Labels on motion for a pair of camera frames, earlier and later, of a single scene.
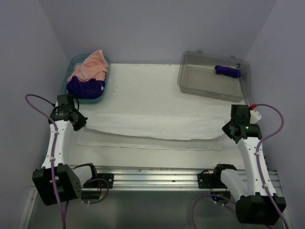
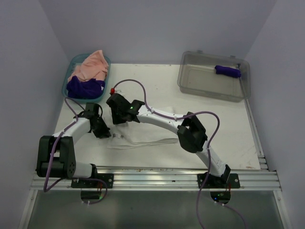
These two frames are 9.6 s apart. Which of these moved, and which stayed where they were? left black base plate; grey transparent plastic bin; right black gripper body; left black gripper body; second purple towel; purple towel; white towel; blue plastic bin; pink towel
Moved: left black gripper body; white towel; right black gripper body
Stayed: second purple towel; grey transparent plastic bin; pink towel; left black base plate; purple towel; blue plastic bin
